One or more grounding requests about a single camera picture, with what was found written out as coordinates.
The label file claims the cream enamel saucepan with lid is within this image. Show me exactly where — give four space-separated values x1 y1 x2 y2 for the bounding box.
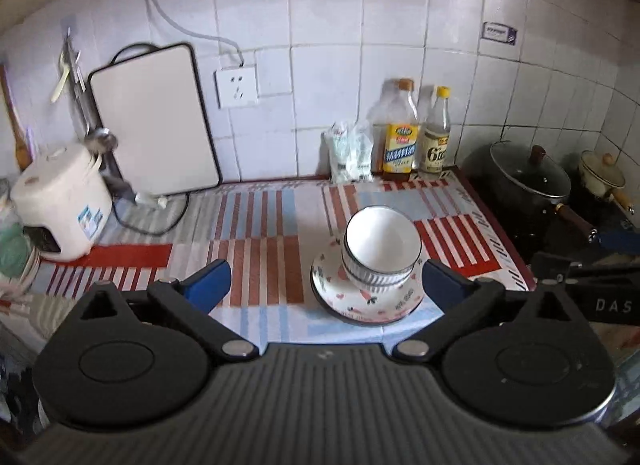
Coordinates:
577 150 638 218

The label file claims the yellow label cooking wine bottle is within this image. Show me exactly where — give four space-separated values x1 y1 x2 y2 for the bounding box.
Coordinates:
382 78 421 176

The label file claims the white plastic bag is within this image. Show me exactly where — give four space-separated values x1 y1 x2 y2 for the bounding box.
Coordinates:
322 120 376 183

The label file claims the metal ladle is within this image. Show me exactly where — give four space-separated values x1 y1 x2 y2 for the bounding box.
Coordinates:
62 28 121 156

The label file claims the striped patterned tablecloth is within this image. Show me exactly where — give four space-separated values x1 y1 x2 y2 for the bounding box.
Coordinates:
30 165 538 346

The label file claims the pink rabbit print plate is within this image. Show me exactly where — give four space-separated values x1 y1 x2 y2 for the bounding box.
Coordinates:
310 239 426 327

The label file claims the white power plug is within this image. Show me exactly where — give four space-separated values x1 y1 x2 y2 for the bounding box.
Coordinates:
134 191 168 210

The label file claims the black gas stove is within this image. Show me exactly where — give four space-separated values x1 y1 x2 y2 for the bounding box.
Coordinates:
457 160 640 266

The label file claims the white cutting board dark rim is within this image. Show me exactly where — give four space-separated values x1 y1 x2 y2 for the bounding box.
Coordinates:
89 42 223 196

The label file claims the black power cord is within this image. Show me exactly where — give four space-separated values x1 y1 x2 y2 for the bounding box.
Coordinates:
111 180 191 237

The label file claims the black pot with glass lid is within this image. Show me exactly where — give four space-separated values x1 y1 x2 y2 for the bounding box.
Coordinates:
462 140 598 246

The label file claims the clear vinegar bottle yellow cap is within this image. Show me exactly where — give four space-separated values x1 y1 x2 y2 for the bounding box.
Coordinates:
419 86 453 176

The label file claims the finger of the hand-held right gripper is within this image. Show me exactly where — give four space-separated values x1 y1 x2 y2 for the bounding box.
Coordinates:
597 230 640 252
530 251 640 286

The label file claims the green and white container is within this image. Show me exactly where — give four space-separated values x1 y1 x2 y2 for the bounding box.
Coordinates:
0 180 43 301

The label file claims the white sun print plate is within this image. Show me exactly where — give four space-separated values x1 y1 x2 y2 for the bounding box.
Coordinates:
320 312 401 328

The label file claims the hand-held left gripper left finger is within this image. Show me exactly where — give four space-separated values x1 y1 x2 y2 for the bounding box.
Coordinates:
79 259 259 359

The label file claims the white rice paddle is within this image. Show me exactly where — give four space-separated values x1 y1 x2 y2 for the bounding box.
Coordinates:
50 51 72 104

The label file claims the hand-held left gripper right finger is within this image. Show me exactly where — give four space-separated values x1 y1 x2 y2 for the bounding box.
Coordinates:
392 259 576 358

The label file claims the wooden spatula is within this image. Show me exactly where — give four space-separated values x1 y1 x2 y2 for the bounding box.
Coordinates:
0 64 31 172

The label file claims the white rice cooker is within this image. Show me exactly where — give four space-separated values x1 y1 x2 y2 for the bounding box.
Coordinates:
10 142 114 263

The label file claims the white wall socket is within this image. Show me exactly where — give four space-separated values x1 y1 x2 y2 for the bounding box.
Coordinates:
215 64 260 110

